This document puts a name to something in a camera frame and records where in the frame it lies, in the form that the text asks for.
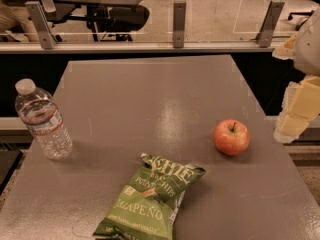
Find glass barrier panel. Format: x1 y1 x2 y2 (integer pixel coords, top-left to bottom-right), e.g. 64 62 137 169
0 0 320 46

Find clear plastic water bottle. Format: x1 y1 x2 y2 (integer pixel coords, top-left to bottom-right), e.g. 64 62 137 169
15 78 73 160

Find person in beige sweater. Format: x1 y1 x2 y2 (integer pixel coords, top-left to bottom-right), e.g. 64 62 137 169
0 0 39 42

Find black office chair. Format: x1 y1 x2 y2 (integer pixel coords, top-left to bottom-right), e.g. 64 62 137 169
53 0 150 41

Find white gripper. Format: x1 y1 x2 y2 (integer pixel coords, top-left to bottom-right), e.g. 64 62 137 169
272 7 320 143

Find red apple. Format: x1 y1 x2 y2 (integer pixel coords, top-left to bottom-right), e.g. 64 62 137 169
213 119 250 156

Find middle metal glass bracket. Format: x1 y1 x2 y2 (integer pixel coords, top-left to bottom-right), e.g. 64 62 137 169
172 1 186 48

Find green jalapeno chip bag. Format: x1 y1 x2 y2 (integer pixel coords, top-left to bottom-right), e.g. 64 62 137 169
93 153 206 240

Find metal glass bracket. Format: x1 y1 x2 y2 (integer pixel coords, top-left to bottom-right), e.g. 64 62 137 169
172 1 186 48
26 1 56 49
256 1 284 48

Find right metal glass bracket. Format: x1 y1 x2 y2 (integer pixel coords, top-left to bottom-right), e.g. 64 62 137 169
256 1 284 48

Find left metal glass bracket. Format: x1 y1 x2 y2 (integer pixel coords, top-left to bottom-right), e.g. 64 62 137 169
26 1 56 49

